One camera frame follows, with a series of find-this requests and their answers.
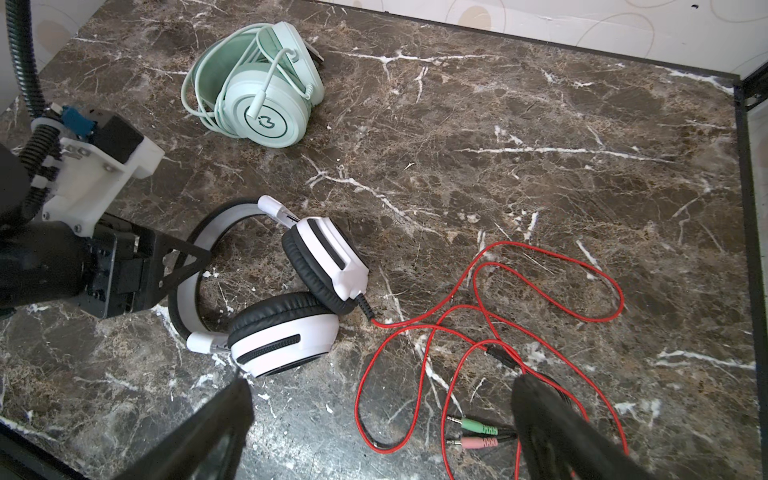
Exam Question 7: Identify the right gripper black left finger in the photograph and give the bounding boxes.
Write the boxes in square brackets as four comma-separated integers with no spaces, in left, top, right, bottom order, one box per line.
[117,379,254,479]

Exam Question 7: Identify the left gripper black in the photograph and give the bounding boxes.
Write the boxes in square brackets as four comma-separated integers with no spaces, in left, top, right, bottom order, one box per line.
[1,215,212,319]

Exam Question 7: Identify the black frame post right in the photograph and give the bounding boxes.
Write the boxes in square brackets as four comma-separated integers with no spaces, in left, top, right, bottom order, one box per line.
[733,80,767,479]

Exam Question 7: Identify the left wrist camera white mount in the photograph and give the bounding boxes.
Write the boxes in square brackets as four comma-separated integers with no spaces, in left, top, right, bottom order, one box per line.
[31,105,165,237]

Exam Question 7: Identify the mint green headphones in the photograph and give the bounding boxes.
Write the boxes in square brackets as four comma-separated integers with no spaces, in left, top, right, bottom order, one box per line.
[180,21,325,148]

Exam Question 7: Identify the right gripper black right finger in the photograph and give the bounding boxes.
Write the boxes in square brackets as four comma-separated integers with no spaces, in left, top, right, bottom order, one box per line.
[511,374,653,480]

